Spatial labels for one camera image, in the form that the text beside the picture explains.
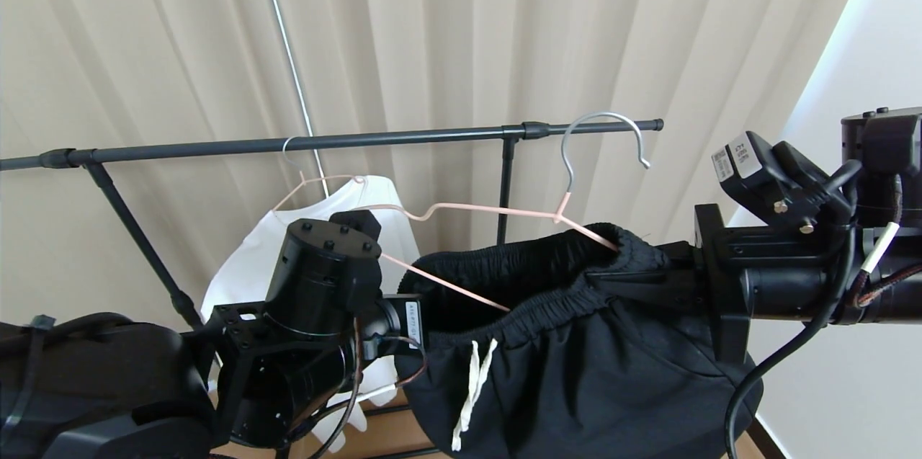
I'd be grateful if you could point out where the white garment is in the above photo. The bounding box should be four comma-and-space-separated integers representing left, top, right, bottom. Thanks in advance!
200, 174, 422, 453

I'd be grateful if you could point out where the pink clothes hanger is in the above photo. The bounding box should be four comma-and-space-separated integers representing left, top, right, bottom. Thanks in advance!
272, 136, 364, 213
357, 112, 651, 313

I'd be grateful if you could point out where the black cable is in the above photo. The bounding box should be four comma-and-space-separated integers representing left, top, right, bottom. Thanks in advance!
724, 162, 863, 459
29, 312, 138, 336

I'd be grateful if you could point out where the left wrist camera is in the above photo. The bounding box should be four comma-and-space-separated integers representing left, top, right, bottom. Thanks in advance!
330, 209, 382, 240

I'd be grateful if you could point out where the black clothes rack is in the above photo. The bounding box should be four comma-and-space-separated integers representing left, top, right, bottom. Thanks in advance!
0, 119, 664, 459

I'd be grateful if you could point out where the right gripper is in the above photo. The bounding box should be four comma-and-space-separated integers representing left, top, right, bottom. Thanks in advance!
694, 203, 858, 366

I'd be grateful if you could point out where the black garment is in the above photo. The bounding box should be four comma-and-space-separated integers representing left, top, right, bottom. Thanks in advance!
396, 223, 764, 459

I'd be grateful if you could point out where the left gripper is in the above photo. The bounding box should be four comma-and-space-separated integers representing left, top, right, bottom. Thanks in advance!
378, 293, 428, 360

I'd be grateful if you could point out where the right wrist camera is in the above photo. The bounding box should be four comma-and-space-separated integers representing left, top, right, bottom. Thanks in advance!
711, 131, 863, 235

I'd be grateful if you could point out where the beige curtain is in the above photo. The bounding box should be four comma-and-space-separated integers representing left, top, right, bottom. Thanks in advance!
0, 0, 876, 402

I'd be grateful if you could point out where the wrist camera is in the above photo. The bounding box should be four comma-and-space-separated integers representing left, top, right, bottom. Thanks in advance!
330, 209, 382, 240
711, 131, 863, 235

